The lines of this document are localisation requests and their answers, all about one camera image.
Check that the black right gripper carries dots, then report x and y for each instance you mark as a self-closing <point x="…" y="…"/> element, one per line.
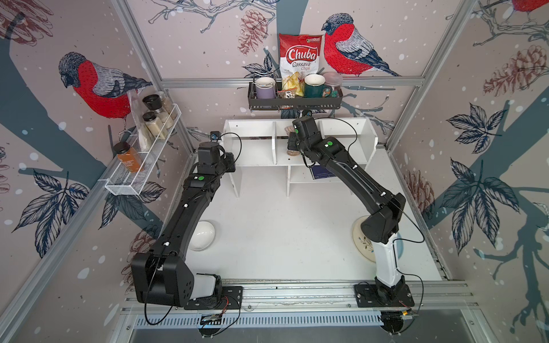
<point x="291" y="140"/>

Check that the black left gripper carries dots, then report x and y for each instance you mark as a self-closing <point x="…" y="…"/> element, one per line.
<point x="230" y="158"/>

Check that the beige striped knitted cloth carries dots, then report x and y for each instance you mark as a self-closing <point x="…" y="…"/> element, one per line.
<point x="292" y="142"/>

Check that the white wooden bookshelf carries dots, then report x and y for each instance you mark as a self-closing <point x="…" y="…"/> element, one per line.
<point x="273" y="143"/>

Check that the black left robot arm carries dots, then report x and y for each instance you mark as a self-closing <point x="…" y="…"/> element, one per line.
<point x="161" y="275"/>

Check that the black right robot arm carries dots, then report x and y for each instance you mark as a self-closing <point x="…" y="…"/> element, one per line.
<point x="384" y="207"/>

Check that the dark blue book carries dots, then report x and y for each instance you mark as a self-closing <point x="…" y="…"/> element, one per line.
<point x="319" y="172"/>

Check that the green mug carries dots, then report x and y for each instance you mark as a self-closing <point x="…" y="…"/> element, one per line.
<point x="316" y="87"/>

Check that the yellow snack packet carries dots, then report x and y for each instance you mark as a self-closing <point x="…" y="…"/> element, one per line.
<point x="294" y="83"/>

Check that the pink lidded jar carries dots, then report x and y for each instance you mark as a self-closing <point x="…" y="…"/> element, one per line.
<point x="334" y="81"/>

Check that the lavender mug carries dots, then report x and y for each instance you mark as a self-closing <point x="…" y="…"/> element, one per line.
<point x="265" y="88"/>

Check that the black lid spice jar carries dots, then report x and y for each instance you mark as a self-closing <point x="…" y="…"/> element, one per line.
<point x="155" y="125"/>
<point x="154" y="103"/>

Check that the white ceramic bowl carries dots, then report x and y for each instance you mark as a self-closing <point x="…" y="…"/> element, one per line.
<point x="202" y="237"/>

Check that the red Chuba chips bag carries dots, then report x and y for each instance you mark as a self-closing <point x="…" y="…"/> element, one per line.
<point x="299" y="54"/>

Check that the orange spice jar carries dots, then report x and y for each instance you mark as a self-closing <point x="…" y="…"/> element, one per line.
<point x="128" y="156"/>

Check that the cream and blue plate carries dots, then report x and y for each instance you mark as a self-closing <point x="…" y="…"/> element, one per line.
<point x="369" y="250"/>

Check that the black wall shelf basket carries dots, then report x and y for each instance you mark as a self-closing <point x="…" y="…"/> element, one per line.
<point x="298" y="103"/>

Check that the white wire wall rack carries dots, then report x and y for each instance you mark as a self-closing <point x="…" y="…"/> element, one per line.
<point x="123" y="182"/>

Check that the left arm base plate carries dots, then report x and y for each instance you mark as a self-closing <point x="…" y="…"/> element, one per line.
<point x="228" y="298"/>

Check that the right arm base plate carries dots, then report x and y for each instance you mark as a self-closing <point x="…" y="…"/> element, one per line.
<point x="372" y="296"/>

